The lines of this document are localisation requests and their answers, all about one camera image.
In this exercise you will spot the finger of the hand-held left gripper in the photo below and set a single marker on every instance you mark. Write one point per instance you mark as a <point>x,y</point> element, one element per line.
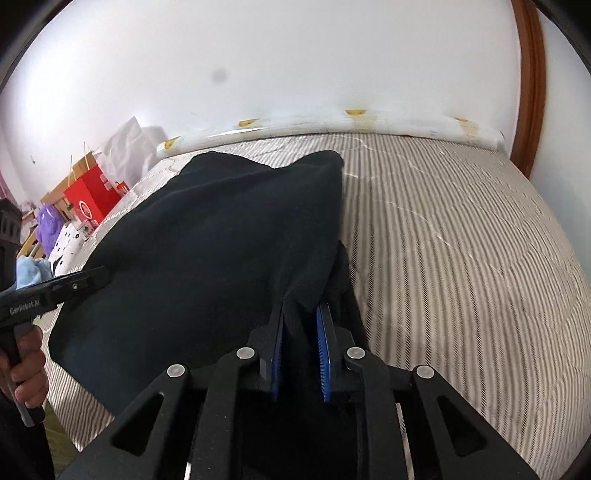
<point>78,281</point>

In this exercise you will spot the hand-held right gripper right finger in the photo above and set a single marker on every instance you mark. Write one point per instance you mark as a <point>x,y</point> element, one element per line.
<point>325,360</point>

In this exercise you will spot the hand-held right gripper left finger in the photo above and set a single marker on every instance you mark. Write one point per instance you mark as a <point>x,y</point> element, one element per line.
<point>277,364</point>

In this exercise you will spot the black sweatshirt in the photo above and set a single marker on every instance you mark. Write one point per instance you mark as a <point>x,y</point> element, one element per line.
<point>221,240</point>

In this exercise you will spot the person's left hand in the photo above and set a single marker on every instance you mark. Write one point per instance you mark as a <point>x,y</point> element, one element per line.
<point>32,383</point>

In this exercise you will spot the light blue cloth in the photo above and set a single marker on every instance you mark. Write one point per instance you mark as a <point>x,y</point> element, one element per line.
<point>30,272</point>

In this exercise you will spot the white floral pillow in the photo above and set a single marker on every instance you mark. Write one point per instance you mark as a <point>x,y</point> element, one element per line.
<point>67,244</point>

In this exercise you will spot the purple plush cloth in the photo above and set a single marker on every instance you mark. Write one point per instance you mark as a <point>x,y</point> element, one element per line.
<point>48,228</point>

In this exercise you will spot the wooden headboard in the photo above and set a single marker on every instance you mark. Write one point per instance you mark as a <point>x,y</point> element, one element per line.
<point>55,196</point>

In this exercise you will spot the red box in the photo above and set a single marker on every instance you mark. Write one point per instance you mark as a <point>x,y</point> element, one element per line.
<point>90,194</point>

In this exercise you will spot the green bed sheet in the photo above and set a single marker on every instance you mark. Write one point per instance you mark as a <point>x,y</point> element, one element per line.
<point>57,438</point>

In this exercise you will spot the person's dark clothing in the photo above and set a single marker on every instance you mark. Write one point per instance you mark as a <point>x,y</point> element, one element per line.
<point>23,443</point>

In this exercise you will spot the white plastic bag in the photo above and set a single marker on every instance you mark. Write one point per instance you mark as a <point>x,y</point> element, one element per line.
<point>134,147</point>

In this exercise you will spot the striped mattress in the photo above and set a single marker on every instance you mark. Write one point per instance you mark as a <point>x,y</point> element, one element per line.
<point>461,277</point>

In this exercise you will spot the white rolled mat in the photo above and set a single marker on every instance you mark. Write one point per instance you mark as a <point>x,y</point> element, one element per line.
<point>369,122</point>

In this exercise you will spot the brown wooden door frame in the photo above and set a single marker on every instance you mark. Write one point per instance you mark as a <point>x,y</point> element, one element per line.
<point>531,92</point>

